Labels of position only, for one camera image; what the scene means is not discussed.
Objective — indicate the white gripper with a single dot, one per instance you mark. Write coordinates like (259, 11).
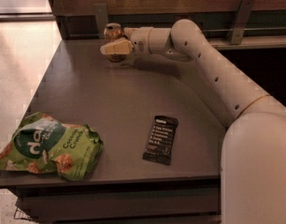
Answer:
(139, 40)

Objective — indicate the orange soda can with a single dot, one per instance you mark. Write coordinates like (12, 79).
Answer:
(112, 32)

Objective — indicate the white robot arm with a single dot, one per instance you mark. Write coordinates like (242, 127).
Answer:
(253, 165)

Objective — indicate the black protein bar wrapper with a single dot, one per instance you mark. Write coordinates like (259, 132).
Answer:
(159, 146)

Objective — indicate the green snack chip bag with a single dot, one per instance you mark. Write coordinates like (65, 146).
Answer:
(43, 145)

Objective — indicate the left metal wall bracket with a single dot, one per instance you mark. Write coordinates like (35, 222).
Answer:
(101, 18)

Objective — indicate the metal wall bracket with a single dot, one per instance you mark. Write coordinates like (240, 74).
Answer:
(101, 18)
(240, 22)

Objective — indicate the right metal wall bracket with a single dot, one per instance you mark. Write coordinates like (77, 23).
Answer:
(240, 22)

